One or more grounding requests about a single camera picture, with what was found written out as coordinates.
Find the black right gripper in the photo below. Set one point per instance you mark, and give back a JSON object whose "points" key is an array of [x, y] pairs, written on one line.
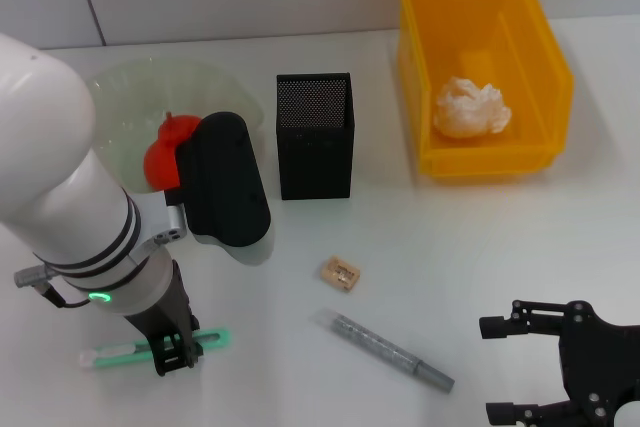
{"points": [[595, 362]]}

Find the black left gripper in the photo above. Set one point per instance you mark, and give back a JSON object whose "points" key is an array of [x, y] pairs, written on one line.
{"points": [[165, 307]]}

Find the green highlighter marker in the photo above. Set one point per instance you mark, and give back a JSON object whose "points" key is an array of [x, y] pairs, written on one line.
{"points": [[215, 338]]}

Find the white paper ball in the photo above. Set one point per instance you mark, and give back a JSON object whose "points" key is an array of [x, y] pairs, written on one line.
{"points": [[470, 107]]}

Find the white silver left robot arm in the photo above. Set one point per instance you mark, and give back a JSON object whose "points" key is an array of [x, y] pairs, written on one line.
{"points": [[60, 172]]}

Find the grey marker pen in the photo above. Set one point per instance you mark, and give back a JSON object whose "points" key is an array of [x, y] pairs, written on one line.
{"points": [[380, 344]]}

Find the small tan eraser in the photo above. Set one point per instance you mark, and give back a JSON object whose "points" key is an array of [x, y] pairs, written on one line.
{"points": [[340, 273]]}

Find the black mesh pen holder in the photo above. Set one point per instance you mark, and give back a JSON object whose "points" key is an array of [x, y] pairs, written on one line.
{"points": [[312, 157]]}

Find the pale green glass fruit plate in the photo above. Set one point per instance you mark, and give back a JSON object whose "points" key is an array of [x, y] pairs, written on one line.
{"points": [[150, 87]]}

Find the yellow plastic bin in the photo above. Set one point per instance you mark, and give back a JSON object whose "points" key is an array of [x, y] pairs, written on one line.
{"points": [[475, 22]]}

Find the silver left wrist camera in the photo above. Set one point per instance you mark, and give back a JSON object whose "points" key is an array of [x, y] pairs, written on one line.
{"points": [[225, 182]]}

